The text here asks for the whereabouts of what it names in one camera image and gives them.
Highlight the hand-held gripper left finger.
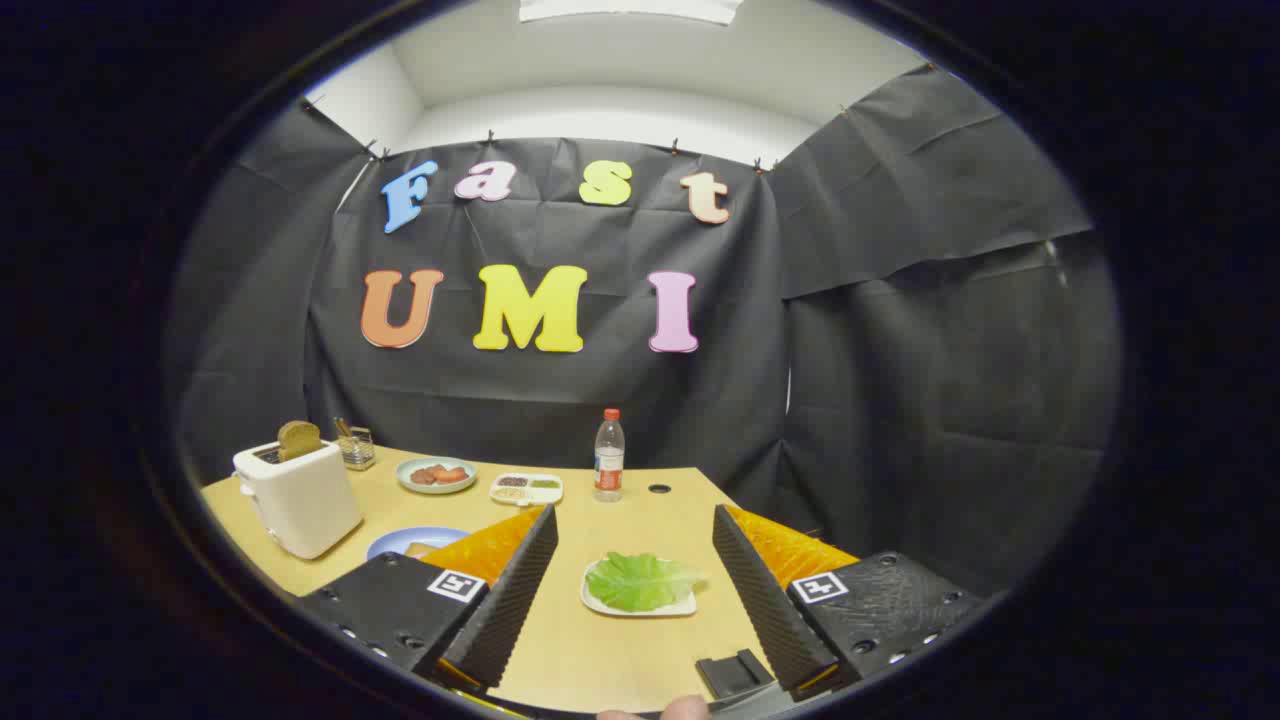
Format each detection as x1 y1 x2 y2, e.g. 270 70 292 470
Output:
297 503 559 693

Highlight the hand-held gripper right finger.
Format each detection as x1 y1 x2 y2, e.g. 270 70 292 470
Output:
712 503 986 701

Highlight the green lettuce leaf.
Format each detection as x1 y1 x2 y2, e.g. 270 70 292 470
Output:
586 552 709 613

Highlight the brown bread slice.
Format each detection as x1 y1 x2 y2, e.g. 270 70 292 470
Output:
277 421 323 463

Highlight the white square plate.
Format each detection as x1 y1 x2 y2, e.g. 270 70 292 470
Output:
581 556 698 618

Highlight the white divided spice dish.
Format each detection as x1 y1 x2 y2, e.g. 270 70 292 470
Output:
489 473 564 507

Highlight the blue round plate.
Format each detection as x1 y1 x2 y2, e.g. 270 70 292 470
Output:
366 526 471 562

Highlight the green round plate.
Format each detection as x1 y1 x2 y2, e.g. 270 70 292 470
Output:
396 457 478 495

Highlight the clear plastic water bottle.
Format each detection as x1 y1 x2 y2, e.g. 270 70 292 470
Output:
594 408 626 503

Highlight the white toaster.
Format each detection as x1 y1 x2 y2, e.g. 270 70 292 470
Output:
232 438 364 560

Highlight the ceiling light panel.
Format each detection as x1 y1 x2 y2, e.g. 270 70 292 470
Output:
518 0 743 26

